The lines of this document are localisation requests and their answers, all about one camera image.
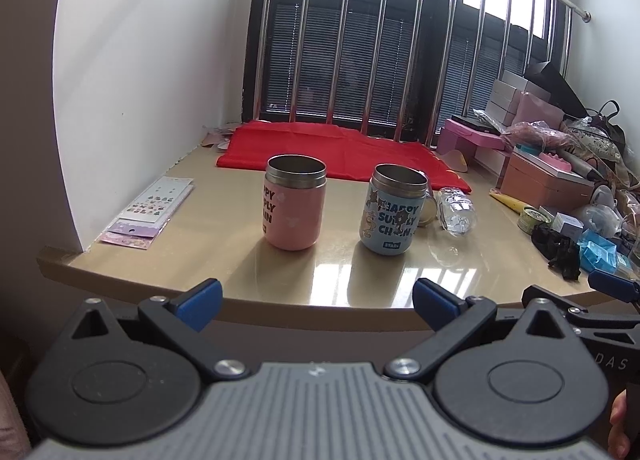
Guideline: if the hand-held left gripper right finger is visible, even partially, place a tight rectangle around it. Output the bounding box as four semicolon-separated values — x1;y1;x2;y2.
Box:
384;278;576;386

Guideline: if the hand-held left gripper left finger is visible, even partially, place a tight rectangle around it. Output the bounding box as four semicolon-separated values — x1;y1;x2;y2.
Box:
66;278;251;384

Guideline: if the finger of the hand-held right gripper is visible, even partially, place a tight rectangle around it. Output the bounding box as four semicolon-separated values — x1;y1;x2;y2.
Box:
587;271;640;304
521;284;640;338

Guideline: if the clear faceted glass cup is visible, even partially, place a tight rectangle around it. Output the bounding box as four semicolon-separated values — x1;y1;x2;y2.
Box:
436;187;476;237

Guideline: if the blue printed metal cup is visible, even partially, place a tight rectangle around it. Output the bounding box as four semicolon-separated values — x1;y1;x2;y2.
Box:
359;163;429;256

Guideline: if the pink printed metal cup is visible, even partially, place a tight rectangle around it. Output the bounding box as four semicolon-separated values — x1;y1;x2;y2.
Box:
262;154;328;252

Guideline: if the person's right hand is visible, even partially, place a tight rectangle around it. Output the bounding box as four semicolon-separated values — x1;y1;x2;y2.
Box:
608;388;640;460

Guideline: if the blue packet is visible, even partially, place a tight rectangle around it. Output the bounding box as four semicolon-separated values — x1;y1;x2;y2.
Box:
579;239;634;277

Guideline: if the black crumpled cloth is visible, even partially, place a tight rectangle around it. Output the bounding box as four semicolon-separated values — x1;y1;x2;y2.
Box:
530;225;584;282

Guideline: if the small white box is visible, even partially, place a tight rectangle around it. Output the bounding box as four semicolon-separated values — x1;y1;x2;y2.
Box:
552;212;585;242

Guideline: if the purple sticker packet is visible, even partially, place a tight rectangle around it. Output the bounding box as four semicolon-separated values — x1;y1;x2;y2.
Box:
97;217;167;251

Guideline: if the small round tin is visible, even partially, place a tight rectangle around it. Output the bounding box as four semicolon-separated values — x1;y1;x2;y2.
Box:
517;206;552;235

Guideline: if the white sticker sheet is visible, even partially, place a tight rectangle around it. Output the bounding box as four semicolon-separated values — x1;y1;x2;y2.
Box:
119;176;196;222

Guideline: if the yellow cone wrapper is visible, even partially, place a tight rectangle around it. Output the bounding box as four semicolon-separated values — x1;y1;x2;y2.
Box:
489;189;527;217

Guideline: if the large pink box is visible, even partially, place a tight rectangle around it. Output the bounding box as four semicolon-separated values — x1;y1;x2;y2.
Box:
500;152;597;214

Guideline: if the teal box with pink toy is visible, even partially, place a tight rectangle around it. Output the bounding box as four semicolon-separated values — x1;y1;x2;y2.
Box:
514;142;574;174

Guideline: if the black handbag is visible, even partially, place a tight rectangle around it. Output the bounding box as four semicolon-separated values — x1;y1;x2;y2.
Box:
564;100;627;163

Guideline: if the small pink stool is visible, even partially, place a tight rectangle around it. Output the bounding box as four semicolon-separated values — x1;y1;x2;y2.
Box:
436;119;507;162

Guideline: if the crumpled pale paper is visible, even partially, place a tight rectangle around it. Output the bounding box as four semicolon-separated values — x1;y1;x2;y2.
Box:
201;124;237;152

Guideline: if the clear bag of pink items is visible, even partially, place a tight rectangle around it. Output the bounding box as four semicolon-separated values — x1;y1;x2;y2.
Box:
501;119;577;153

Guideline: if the red cloth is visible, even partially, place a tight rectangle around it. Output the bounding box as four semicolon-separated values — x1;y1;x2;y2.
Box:
216;121;474;194

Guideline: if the flat black box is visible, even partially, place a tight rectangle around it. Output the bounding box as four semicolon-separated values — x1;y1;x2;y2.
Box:
451;115;501;135

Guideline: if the pink paper bag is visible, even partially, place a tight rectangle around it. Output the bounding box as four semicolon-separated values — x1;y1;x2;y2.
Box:
514;90;567;127

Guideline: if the black paper bag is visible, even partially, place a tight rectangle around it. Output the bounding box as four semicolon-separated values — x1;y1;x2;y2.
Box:
523;60;589;117

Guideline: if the stack of white boxes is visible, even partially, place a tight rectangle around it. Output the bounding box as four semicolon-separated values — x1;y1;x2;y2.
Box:
486;70;544;127

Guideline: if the dark framed window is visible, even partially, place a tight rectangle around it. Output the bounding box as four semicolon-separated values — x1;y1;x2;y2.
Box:
242;0;568;143

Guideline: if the metal window railing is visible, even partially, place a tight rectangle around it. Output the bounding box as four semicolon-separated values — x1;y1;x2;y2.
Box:
250;0;592;147

